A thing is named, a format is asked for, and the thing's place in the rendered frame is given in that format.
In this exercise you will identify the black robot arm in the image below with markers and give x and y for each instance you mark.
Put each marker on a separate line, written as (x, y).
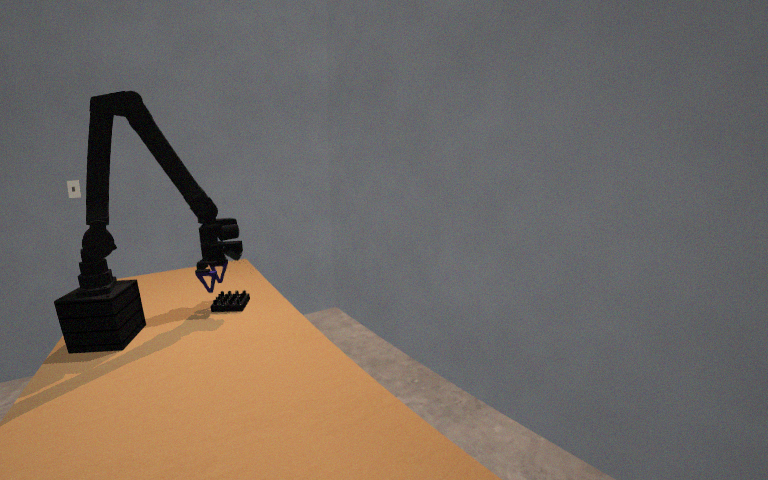
(95, 278)

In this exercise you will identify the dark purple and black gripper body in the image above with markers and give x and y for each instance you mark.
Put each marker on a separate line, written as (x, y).
(203, 264)

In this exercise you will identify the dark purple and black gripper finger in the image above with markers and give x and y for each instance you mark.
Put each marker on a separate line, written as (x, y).
(219, 280)
(210, 274)

